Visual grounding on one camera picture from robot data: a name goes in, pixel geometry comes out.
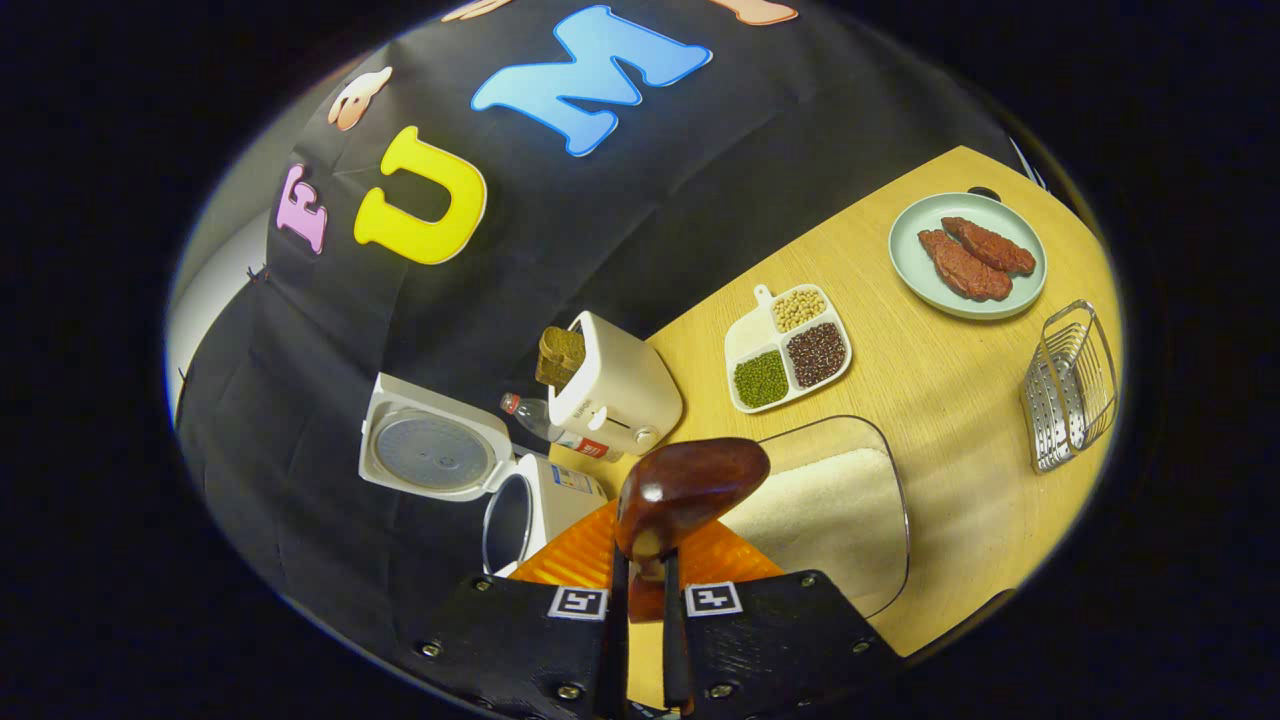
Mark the clear plastic water bottle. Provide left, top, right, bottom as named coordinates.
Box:
left=500, top=392, right=624, bottom=463

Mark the divided white bean dish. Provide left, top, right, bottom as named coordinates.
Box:
left=724, top=283, right=854, bottom=415

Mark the red meat slice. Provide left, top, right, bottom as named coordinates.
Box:
left=918, top=229, right=1015, bottom=303
left=941, top=216, right=1038, bottom=278

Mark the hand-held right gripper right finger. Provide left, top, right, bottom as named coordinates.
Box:
left=662, top=515, right=907, bottom=717

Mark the white toaster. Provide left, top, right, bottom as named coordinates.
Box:
left=547, top=310, right=685, bottom=457

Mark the metal wire chopstick holder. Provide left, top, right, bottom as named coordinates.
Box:
left=1020, top=299, right=1120, bottom=475

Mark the pale green plate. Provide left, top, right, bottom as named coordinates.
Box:
left=888, top=192, right=1048, bottom=321

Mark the brown bread slice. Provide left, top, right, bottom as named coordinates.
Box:
left=535, top=326, right=588, bottom=389

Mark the clear rice container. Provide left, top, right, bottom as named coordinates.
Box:
left=715, top=415, right=912, bottom=620

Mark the brown wooden spoon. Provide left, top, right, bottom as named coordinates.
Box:
left=614, top=437, right=772, bottom=623

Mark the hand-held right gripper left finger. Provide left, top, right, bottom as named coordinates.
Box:
left=415, top=500, right=632, bottom=720

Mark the white rice cooker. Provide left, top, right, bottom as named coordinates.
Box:
left=358, top=372, right=609, bottom=579

